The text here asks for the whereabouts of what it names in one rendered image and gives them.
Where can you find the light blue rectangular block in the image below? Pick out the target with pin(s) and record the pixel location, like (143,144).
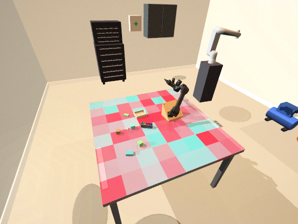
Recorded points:
(129,153)

